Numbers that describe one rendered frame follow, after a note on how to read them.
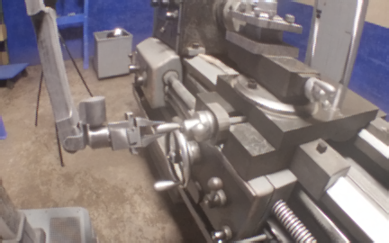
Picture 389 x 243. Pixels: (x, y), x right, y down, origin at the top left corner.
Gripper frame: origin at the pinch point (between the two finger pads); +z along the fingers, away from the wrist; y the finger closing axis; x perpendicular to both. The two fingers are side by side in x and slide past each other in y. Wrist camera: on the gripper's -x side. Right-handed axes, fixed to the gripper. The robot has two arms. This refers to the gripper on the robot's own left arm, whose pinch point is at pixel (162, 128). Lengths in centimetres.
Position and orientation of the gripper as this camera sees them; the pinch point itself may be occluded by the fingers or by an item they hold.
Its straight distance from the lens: 65.8
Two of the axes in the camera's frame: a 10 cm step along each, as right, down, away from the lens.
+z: 9.2, -1.3, 3.7
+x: -3.8, -0.4, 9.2
